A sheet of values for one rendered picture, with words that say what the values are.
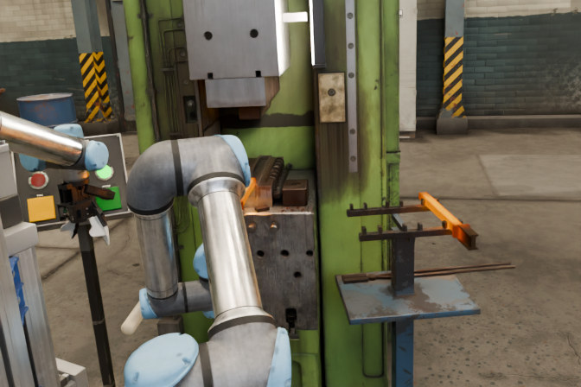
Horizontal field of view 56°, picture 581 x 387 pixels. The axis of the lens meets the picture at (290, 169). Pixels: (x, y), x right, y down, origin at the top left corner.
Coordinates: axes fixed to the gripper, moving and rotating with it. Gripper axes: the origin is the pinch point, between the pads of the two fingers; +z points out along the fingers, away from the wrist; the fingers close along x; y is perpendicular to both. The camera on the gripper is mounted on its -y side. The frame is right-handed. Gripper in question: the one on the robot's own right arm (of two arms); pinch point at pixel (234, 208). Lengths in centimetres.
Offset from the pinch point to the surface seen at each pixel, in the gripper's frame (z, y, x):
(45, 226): 2, 5, -61
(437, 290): 12, 34, 62
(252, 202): 27.8, 7.3, 0.7
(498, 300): 129, 100, 115
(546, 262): 177, 99, 157
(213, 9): 27, -58, -7
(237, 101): 27.3, -28.3, -1.9
